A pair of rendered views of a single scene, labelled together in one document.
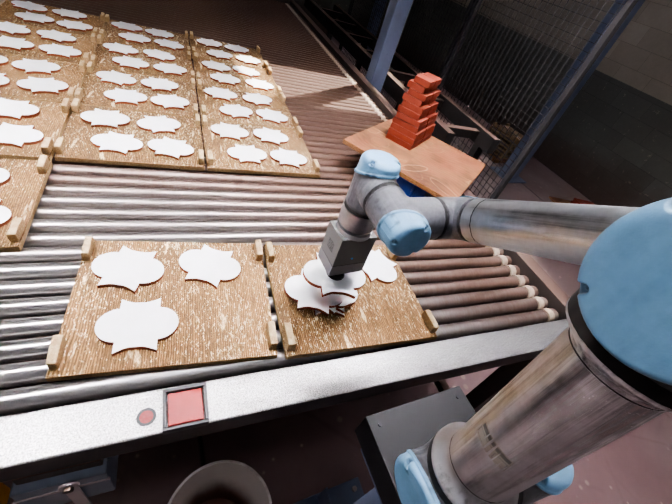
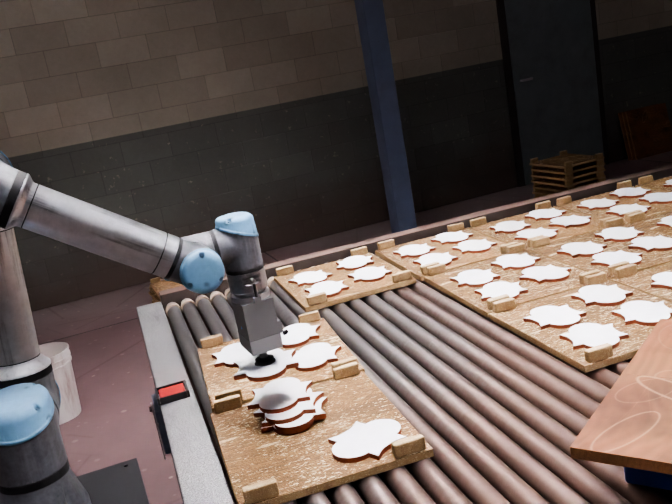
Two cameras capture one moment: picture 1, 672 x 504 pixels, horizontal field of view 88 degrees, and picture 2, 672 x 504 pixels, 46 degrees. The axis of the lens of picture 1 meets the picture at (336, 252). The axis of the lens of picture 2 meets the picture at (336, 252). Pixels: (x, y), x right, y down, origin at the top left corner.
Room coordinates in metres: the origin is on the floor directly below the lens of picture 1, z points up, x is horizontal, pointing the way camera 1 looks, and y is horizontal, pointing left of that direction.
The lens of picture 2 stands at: (1.21, -1.38, 1.64)
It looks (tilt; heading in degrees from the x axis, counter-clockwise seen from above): 14 degrees down; 108
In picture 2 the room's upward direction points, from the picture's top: 10 degrees counter-clockwise
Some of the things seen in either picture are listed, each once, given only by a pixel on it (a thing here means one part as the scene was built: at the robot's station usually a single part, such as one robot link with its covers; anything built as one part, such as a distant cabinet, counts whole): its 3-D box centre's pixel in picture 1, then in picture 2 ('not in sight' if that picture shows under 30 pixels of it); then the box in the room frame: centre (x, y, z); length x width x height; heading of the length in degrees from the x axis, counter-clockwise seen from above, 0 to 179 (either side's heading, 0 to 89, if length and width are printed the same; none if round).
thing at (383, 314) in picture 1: (346, 291); (311, 432); (0.67, -0.07, 0.93); 0.41 x 0.35 x 0.02; 121
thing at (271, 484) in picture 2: (430, 320); (260, 491); (0.65, -0.30, 0.95); 0.06 x 0.02 x 0.03; 31
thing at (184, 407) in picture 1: (185, 407); (172, 393); (0.25, 0.16, 0.92); 0.06 x 0.06 x 0.01; 33
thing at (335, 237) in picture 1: (346, 240); (261, 317); (0.59, -0.01, 1.15); 0.10 x 0.09 x 0.16; 39
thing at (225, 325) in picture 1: (178, 296); (274, 360); (0.46, 0.30, 0.93); 0.41 x 0.35 x 0.02; 120
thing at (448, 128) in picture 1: (354, 107); not in sight; (3.26, 0.32, 0.51); 2.97 x 0.38 x 1.02; 33
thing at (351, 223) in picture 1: (359, 216); (248, 281); (0.58, -0.02, 1.23); 0.08 x 0.08 x 0.05
